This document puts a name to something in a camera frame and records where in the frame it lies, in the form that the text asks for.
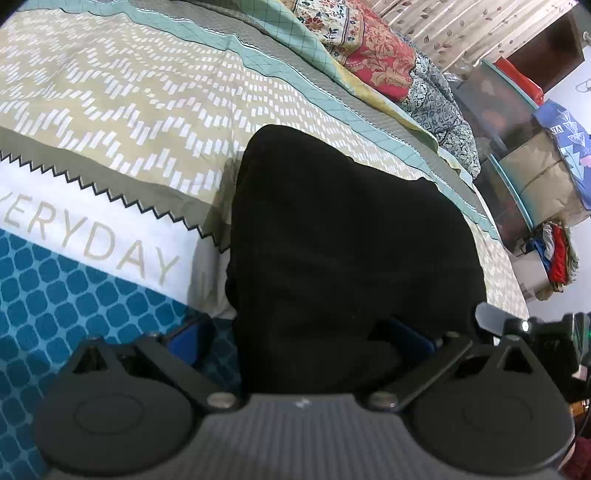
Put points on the patterned bedsheet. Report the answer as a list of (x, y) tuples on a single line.
[(115, 97)]

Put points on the black pants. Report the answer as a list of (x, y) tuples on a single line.
[(351, 240)]

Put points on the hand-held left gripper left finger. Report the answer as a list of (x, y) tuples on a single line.
[(185, 340)]

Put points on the leaf print curtain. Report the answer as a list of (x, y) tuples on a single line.
[(461, 27)]

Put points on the pile of colourful clothes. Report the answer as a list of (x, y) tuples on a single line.
[(554, 258)]

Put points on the blue printed bag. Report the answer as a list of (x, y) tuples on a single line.
[(570, 138)]

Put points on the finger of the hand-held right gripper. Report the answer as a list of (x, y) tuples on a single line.
[(496, 319)]

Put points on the brown wooden cabinet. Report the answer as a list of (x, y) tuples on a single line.
[(551, 50)]

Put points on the teal framed storage shelf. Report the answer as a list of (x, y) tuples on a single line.
[(517, 152)]

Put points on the floral patchwork quilt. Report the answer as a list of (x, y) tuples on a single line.
[(383, 50)]

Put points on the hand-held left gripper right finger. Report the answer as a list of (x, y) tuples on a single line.
[(412, 337)]

